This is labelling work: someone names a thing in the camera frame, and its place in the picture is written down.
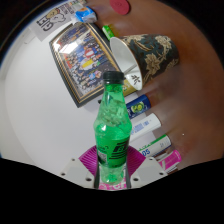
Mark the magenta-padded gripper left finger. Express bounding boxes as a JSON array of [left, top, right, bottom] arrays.
[[58, 145, 101, 190]]

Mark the white shuttlecock tube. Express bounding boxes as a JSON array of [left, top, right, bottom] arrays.
[[137, 133, 173, 158]]

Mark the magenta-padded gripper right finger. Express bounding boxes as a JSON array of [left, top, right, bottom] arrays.
[[124, 145, 169, 190]]

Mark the white lotion bottle blue cap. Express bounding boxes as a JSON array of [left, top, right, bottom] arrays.
[[129, 112, 163, 143]]

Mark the framed group photo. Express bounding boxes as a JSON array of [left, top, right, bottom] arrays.
[[48, 21, 126, 109]]

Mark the spoon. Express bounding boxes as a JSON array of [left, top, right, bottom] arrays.
[[126, 63, 140, 76]]

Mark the green plastic drink bottle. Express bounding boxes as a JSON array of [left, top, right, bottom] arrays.
[[92, 70, 133, 186]]

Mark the floral patterned mug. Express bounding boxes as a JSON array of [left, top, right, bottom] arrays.
[[109, 33, 181, 92]]

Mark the dark blue pump bottle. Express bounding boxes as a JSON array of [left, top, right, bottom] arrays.
[[125, 93, 153, 120]]

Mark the flat round red coaster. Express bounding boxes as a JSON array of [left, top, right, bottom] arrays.
[[109, 0, 132, 16]]

